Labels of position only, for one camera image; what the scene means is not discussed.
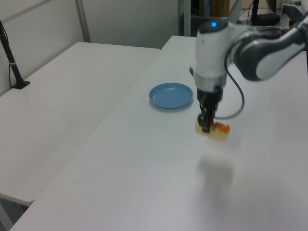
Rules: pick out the grey metal shelf frame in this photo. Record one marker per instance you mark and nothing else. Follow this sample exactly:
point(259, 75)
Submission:
point(184, 16)

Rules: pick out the orange glazed bread loaf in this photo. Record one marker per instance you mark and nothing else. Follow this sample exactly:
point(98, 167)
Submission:
point(217, 133)

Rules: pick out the white adjacent table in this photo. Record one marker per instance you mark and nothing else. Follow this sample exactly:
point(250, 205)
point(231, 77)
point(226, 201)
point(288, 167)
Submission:
point(60, 108)

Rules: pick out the dark bag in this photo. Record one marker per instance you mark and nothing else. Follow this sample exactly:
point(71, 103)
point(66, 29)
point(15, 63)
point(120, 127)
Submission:
point(268, 18)

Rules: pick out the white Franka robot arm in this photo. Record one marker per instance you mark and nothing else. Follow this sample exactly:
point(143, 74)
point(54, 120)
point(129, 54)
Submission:
point(211, 48)

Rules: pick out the black camera stand pole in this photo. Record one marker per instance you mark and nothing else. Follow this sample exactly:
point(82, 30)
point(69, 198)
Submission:
point(12, 60)

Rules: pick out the grey metal partition post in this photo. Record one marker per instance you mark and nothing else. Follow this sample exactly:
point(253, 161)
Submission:
point(83, 20)

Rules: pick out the blue round plate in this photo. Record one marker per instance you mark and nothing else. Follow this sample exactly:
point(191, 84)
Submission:
point(171, 96)

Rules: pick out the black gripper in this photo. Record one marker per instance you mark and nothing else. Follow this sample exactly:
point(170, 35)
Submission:
point(210, 96)

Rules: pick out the black monitor stand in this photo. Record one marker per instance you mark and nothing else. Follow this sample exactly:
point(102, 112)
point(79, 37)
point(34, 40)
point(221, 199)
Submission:
point(255, 12)

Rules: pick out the brown cardboard box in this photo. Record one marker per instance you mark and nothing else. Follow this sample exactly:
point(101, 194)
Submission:
point(214, 8)

